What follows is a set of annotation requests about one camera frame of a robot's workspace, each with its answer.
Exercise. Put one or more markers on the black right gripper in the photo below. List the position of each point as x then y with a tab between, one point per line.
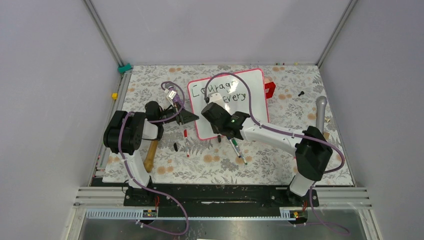
215	129

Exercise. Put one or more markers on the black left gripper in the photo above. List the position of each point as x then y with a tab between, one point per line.
185	116

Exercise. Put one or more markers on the pink framed whiteboard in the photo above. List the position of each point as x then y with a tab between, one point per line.
235	96

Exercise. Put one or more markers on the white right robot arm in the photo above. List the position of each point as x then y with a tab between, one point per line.
309	147

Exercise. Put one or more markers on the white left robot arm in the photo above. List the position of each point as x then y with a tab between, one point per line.
127	130

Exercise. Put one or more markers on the red capped marker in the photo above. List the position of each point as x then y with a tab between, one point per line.
185	133

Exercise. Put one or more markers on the blue capped marker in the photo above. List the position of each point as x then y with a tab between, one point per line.
234	148

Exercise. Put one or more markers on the green capped marker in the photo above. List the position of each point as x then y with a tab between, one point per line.
235	144

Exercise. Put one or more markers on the red lego brick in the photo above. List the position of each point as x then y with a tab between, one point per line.
269	87

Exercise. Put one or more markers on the teal clamp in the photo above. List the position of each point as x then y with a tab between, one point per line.
124	68

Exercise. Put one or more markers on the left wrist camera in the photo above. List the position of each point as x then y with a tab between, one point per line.
172	96

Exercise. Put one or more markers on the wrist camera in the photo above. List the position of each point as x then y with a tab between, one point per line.
172	96
217	99

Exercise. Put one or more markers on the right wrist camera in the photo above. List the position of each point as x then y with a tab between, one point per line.
217	99

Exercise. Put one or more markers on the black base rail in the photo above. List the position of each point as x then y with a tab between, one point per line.
214	200

